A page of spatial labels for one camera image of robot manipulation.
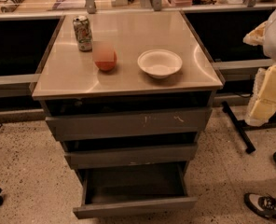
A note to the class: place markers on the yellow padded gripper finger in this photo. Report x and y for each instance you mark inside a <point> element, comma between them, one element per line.
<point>262,105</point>

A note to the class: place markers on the grey bottom drawer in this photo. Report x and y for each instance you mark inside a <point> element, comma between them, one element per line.
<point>133,190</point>

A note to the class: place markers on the grey drawer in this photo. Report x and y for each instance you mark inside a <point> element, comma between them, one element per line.
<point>124,116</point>
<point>135,150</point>
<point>133,190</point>

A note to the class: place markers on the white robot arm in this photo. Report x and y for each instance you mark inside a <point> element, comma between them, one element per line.
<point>265,36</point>

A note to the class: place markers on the grey metal drawer cabinet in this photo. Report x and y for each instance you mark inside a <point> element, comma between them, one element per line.
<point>71,75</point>

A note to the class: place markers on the grey middle drawer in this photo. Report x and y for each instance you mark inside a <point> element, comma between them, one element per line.
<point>135,150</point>

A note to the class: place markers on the grey top drawer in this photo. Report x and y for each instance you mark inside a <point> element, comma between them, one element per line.
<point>124,116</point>

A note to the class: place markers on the black metal stand base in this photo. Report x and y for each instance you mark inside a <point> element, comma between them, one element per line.
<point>242,127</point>

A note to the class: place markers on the white paper bowl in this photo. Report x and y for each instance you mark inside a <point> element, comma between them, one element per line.
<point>159,63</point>

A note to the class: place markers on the red apple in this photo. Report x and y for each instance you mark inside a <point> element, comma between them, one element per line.
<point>104,56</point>

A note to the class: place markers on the crushed soda can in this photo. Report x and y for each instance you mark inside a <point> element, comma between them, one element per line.
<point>83,32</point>

